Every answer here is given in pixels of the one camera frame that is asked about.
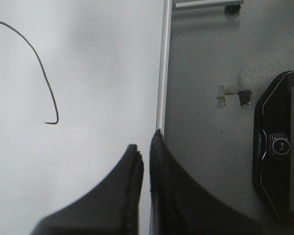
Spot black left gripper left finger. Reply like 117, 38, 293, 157
32, 144, 144, 235

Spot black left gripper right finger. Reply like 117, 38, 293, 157
149, 130, 275, 235

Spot black control pendant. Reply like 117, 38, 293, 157
252, 71, 294, 230

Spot clear tape scraps on table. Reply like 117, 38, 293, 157
215, 73, 253, 109

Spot white whiteboard with aluminium frame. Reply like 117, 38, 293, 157
0, 0, 165, 235

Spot aluminium frame with caster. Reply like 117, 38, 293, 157
172, 0, 244, 12

